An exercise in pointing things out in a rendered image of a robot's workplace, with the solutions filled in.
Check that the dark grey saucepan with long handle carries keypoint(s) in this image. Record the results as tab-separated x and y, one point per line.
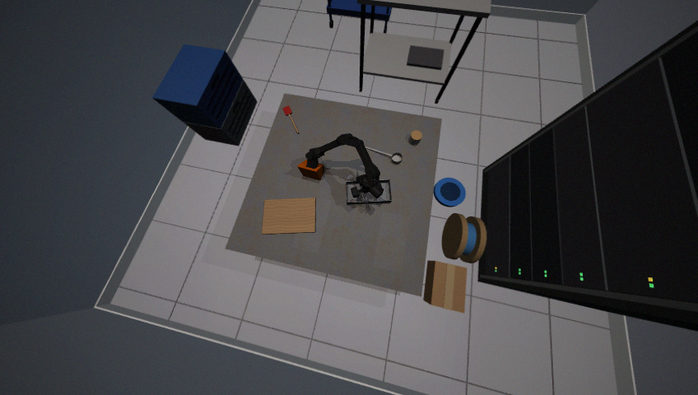
396	157

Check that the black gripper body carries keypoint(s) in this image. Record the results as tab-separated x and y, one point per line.
355	192

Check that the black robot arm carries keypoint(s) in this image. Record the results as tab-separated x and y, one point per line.
371	171

